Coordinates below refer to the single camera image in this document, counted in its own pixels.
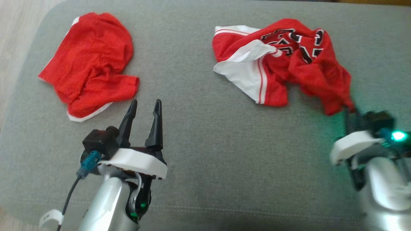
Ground white label on left cable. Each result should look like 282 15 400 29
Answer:
39 209 64 229

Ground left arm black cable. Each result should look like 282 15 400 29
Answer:
57 151 102 231

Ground large grey sofa seat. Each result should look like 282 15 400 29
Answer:
0 0 411 231

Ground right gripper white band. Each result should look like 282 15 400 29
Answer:
330 107 384 190

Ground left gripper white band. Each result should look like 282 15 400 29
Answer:
98 99 168 222

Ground plain red mesh shorts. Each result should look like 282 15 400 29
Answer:
38 12 140 123

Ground red and white lettered jersey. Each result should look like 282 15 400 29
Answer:
212 18 355 116

